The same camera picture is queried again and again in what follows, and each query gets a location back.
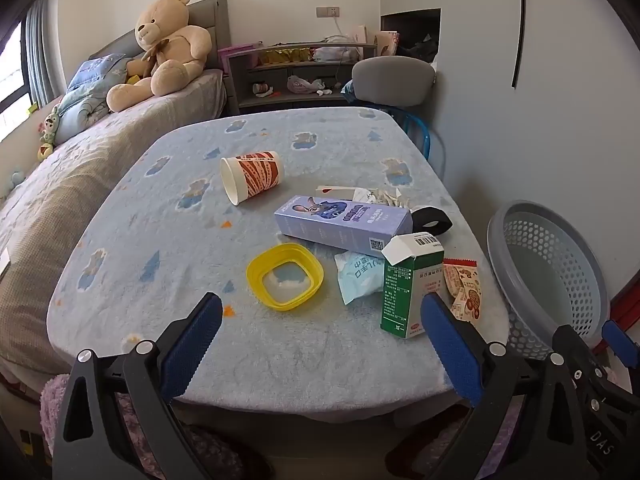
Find grey chair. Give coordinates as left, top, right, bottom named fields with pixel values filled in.
left=351, top=56, right=437, bottom=108

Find light blue wet wipes packet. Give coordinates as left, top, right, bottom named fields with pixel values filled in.
left=334, top=251, right=388, bottom=306

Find window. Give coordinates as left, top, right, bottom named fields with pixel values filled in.
left=0, top=20, right=31, bottom=141

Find grey bed headboard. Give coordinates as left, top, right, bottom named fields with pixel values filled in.
left=87, top=0, right=232, bottom=71

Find purple cardboard box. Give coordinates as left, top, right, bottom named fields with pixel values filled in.
left=273, top=195, right=413, bottom=255

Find grey curtain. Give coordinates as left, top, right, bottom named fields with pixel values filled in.
left=24, top=0, right=63, bottom=106

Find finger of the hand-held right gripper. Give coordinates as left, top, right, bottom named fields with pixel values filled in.
left=552, top=325, right=608, bottom=386
left=601, top=320, right=640, bottom=381

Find purple fluffy cloth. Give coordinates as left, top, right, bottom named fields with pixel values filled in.
left=39, top=374, right=271, bottom=480

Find black tape roll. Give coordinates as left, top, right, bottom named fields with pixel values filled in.
left=410, top=206, right=454, bottom=236

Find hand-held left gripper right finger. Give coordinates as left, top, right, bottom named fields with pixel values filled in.
left=421, top=292, right=593, bottom=480

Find pink storage box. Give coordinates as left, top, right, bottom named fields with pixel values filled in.
left=217, top=42, right=263, bottom=73

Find red striped paper cup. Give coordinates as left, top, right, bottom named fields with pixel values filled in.
left=220, top=151, right=285, bottom=206

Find pink book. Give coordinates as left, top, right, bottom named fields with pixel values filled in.
left=374, top=30, right=401, bottom=57

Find blue folded quilt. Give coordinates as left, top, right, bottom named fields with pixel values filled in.
left=52, top=54, right=136, bottom=146

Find blue printed blanket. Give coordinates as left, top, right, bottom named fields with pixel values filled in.
left=46, top=107, right=511, bottom=416

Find small green plush toy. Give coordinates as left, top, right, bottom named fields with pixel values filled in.
left=39, top=105, right=62, bottom=146

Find red snack packet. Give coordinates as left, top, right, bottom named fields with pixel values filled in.
left=442, top=258, right=482, bottom=321

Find yellow plastic lid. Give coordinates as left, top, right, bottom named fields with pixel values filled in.
left=246, top=243, right=325, bottom=312

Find gold foil packets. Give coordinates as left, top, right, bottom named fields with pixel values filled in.
left=262, top=46, right=313, bottom=66

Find grey shelf unit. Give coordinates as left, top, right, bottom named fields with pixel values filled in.
left=227, top=42, right=378, bottom=115

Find blue chair frame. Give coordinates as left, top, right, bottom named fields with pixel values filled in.
left=357, top=102, right=446, bottom=171

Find green and white carton box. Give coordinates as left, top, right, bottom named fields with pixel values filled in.
left=380, top=231, right=446, bottom=340

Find bed with beige cover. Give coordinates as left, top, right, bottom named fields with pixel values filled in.
left=0, top=67, right=228, bottom=376

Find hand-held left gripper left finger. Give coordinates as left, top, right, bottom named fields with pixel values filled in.
left=52, top=292, right=223, bottom=480

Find dark clothes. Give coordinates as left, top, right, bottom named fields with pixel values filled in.
left=395, top=32, right=442, bottom=63

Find pink plastic bag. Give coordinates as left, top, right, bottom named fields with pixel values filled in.
left=286, top=75, right=326, bottom=96

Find beige teddy bear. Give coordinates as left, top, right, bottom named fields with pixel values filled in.
left=106, top=0, right=213, bottom=113

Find white paper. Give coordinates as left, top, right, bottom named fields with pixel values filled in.
left=352, top=186, right=416, bottom=211

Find black wardrobe handle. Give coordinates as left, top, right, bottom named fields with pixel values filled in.
left=511, top=0, right=527, bottom=90

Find grey plastic basket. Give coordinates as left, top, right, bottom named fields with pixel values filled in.
left=486, top=200, right=611, bottom=361

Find white plastic bag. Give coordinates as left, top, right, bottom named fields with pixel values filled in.
left=312, top=35, right=363, bottom=63

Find white card with red mark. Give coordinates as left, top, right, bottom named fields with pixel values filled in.
left=315, top=185, right=373, bottom=201

